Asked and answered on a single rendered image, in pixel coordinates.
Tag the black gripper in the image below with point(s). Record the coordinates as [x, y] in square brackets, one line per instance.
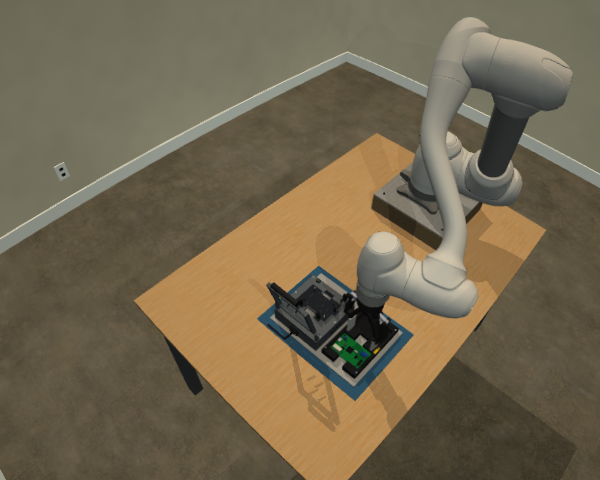
[379, 328]

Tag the green circuit board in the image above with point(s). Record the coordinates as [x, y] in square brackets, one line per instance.
[350, 350]

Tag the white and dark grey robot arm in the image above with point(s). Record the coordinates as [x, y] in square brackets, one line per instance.
[523, 80]

